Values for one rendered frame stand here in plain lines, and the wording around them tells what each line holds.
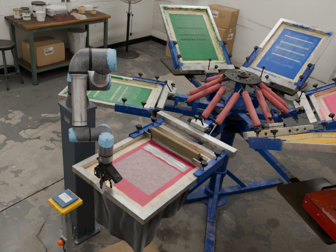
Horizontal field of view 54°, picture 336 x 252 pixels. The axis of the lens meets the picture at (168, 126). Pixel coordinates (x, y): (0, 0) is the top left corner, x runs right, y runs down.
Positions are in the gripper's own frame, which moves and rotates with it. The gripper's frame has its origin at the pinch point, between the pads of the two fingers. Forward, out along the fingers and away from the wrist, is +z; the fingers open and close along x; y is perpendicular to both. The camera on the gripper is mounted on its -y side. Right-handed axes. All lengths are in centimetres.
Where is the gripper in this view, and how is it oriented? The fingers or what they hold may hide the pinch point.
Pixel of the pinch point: (107, 190)
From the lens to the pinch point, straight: 189.8
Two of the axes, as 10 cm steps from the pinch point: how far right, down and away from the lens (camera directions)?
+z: -1.2, 8.5, 5.2
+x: -6.3, 3.4, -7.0
